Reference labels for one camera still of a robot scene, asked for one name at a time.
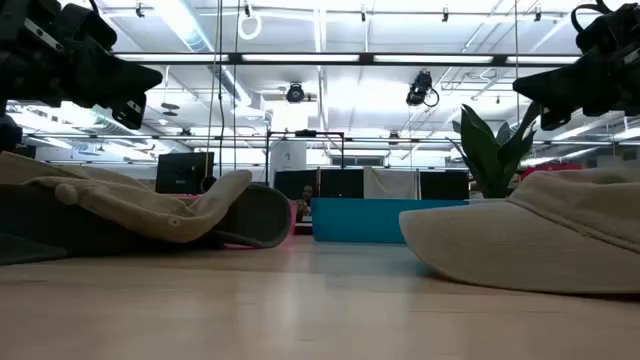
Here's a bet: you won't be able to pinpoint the black metal rig frame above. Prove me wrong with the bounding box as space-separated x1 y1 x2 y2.
264 129 347 172

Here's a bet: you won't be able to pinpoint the white hanging cloth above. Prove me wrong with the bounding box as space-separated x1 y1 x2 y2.
363 166 421 200

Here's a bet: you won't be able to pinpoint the black ceiling camera with cable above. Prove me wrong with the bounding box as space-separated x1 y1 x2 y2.
405 69 442 109

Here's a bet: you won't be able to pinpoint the black partition panel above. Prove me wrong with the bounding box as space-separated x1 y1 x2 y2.
418 170 471 202
273 169 320 202
319 168 365 200

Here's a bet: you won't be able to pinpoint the white hanging ring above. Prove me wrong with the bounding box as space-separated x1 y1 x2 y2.
236 8 264 42

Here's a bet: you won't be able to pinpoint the black overhead gantry bar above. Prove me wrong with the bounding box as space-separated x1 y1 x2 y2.
112 51 584 69

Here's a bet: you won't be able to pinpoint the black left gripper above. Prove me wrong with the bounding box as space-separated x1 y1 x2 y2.
0 0 164 131

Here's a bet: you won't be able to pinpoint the green snake plant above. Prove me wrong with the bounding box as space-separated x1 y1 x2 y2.
447 101 542 200

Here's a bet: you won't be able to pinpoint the pink plastic bin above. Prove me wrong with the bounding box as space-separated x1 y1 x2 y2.
172 193 301 250

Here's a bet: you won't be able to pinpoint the black computer monitor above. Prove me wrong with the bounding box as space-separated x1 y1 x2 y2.
154 151 216 196

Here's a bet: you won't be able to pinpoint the white sign box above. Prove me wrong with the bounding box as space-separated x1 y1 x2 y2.
269 140 308 172

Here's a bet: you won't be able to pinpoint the blue plastic bin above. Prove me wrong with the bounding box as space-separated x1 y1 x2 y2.
311 196 469 245

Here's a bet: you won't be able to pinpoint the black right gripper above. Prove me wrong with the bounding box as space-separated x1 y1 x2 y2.
512 3 640 133

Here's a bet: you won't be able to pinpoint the person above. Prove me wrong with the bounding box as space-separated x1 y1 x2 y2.
296 184 317 224

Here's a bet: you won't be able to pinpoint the red storage bins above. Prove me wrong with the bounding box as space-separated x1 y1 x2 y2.
519 161 584 183

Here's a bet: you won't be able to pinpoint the beige cotton baseball cap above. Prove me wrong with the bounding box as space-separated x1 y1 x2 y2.
0 151 254 245
398 167 640 296

